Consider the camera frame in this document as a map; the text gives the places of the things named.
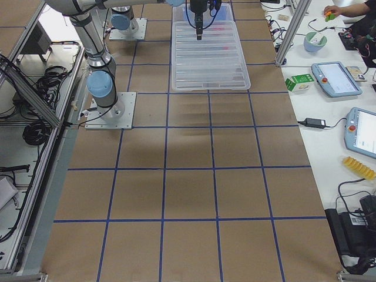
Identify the light green bowl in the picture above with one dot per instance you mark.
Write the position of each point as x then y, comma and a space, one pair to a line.
314, 41

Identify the upper teach pendant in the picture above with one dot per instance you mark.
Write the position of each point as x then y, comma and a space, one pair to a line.
335, 80

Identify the blue plastic tray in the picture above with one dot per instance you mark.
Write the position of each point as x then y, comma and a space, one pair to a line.
224, 14

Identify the green white carton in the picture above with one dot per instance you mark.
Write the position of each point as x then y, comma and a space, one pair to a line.
298, 83

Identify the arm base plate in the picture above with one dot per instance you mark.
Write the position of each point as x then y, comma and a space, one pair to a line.
119, 117
125, 29

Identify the yellow toy piece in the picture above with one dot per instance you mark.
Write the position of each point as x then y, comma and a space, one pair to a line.
359, 168

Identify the clear plastic compartment box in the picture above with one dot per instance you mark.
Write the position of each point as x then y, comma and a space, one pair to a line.
216, 62

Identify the teach pendant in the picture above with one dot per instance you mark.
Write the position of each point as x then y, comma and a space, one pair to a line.
359, 134
335, 80

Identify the black power adapter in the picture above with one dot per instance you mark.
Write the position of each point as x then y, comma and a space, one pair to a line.
313, 123

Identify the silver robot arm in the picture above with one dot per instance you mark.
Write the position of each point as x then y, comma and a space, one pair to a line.
101, 82
127, 12

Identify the aluminium frame post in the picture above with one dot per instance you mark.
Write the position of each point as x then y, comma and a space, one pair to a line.
292, 29

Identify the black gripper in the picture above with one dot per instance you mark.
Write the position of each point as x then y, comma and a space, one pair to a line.
197, 6

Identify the black device with cables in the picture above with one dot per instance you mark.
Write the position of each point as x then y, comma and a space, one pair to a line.
354, 236

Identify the lower teach pendant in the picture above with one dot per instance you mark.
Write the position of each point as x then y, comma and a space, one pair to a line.
359, 134

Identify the person hand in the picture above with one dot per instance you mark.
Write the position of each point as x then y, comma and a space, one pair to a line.
333, 9

